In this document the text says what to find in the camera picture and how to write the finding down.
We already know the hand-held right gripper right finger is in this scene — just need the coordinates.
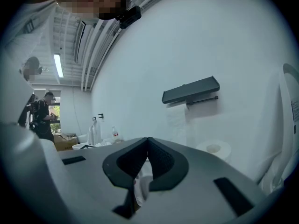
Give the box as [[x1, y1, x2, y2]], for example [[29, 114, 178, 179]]
[[147, 137, 190, 192]]

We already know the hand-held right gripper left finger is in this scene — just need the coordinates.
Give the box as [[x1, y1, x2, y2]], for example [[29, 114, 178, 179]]
[[102, 137, 149, 220]]

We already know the white toilet seat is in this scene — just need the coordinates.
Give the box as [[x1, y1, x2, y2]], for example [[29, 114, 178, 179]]
[[278, 63, 299, 186]]

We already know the hanging white toilet paper sheet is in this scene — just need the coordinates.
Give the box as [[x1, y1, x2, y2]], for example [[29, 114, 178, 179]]
[[165, 105, 188, 145]]

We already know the white toilet paper roll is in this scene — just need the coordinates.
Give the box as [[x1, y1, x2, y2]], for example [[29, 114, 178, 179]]
[[195, 140, 232, 163]]

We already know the clear plastic water bottle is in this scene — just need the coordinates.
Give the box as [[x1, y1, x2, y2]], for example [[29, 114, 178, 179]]
[[111, 126, 120, 142]]

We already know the white hanging cloth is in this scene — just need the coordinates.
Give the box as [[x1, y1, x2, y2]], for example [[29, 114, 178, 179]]
[[87, 121, 101, 147]]

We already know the white basin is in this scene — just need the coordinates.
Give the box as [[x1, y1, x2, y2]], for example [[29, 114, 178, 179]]
[[71, 142, 87, 151]]

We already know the brown cardboard box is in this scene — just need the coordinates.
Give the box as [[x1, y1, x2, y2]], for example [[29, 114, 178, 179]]
[[53, 133, 78, 152]]

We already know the window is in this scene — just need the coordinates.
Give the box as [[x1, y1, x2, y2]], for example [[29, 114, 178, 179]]
[[48, 96, 62, 134]]

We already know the long ceiling light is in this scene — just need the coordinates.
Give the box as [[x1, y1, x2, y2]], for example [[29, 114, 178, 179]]
[[53, 53, 64, 78]]

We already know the ceiling air conditioner unit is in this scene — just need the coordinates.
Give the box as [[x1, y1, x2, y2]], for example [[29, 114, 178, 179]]
[[74, 20, 87, 64]]

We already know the person's white shirt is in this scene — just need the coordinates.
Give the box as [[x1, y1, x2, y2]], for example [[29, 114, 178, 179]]
[[0, 0, 58, 60]]

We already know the black wall shelf paper holder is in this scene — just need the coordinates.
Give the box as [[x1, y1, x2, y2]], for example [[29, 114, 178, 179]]
[[161, 75, 221, 106]]

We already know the black head-worn camera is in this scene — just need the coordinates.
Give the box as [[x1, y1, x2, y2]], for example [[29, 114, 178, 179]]
[[115, 5, 142, 30]]

